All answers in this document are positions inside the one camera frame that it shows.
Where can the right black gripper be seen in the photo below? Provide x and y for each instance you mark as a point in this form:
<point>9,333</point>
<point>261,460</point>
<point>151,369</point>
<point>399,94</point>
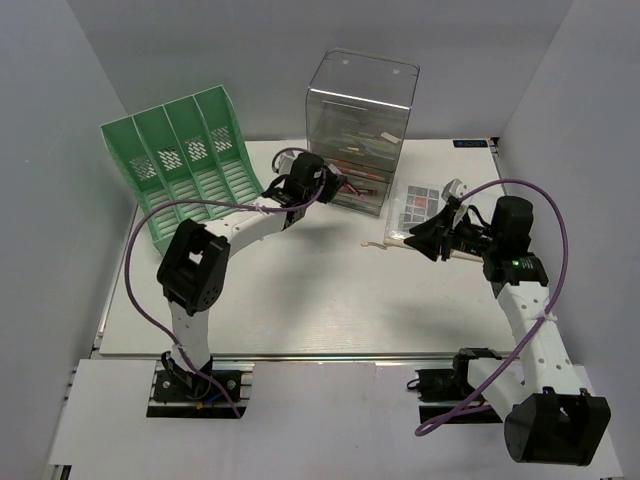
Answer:
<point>434,233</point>

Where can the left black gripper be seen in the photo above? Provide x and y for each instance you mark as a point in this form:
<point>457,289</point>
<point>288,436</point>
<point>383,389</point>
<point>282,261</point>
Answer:
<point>333,183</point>

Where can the red orange highlighter pen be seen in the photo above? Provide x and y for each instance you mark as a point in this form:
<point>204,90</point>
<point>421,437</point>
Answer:
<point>360,173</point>

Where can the plastic sleeve with printed sheets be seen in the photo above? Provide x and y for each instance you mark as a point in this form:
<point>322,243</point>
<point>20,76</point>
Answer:
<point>411,203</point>

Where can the yellow highlighter pen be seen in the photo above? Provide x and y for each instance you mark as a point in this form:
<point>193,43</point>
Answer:
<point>359,136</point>

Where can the beige eraser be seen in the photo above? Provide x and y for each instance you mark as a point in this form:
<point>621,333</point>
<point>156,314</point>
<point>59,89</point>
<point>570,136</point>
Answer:
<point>391,138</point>

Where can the clear plastic drawer cabinet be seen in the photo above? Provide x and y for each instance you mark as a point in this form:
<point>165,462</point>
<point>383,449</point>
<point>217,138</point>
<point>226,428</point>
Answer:
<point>361,92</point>

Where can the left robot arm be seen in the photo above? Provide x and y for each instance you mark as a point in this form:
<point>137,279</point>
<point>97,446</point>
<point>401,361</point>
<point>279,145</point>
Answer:
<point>193,269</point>

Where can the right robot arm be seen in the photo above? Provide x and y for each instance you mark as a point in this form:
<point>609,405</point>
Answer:
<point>548,414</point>

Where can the small blue label sticker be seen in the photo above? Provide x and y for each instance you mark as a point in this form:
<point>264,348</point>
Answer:
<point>470,143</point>

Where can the green plastic file organizer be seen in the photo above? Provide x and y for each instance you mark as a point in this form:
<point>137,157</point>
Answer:
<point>189,148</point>

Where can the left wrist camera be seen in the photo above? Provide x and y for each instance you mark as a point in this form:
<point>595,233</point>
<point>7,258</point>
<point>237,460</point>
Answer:
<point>283,161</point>

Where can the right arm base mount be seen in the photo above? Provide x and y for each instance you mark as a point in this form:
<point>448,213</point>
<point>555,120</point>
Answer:
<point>440,389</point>

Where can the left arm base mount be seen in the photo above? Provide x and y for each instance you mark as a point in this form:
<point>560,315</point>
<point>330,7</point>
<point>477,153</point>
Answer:
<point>176,393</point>

